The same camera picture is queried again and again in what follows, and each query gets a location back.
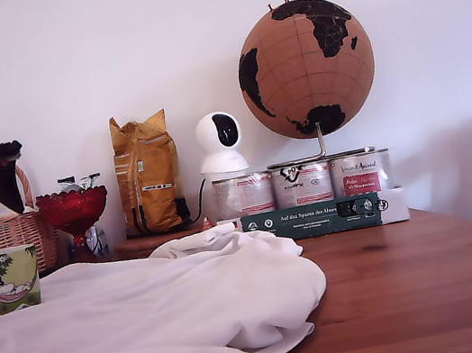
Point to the green illustrated coffee cup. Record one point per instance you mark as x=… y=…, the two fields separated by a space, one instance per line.
x=7 y=281

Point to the yellow coffee bag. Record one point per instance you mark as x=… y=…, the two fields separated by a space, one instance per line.
x=149 y=178

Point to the white sachet with dark top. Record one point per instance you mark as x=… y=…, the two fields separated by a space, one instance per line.
x=67 y=184

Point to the white sachet with green print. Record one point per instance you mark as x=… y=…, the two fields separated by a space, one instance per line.
x=91 y=182

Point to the white cloth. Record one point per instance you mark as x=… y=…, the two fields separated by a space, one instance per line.
x=160 y=318

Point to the small red triangular packet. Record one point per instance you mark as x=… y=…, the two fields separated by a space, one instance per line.
x=207 y=224

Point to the silver tin with red label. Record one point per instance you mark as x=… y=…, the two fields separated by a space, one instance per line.
x=244 y=195

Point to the silver tin with black logo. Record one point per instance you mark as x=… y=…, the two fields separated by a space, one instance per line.
x=302 y=185

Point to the cork globe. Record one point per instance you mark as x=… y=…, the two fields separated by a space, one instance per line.
x=291 y=75

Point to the green and white cardboard tray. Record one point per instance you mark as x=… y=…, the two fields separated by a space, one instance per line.
x=312 y=219

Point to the metal globe stand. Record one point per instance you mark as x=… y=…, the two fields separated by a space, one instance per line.
x=321 y=143

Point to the silver tin with script lettering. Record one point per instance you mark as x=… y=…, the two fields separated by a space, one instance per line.
x=361 y=175

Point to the red glass pedestal bowl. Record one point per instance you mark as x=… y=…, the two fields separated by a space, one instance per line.
x=72 y=210

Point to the white dome security camera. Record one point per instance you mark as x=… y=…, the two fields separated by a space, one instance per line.
x=222 y=160

